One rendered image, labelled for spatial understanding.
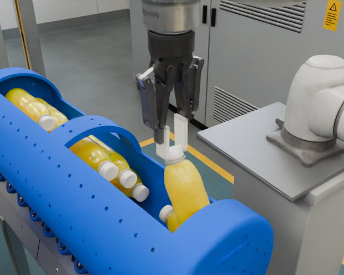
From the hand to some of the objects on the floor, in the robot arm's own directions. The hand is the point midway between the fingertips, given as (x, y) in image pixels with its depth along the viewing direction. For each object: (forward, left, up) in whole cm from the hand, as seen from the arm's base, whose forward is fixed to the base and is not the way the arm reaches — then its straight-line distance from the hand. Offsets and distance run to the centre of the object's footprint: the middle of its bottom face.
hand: (172, 137), depth 74 cm
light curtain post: (-2, -125, -131) cm, 181 cm away
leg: (+28, -74, -130) cm, 152 cm away
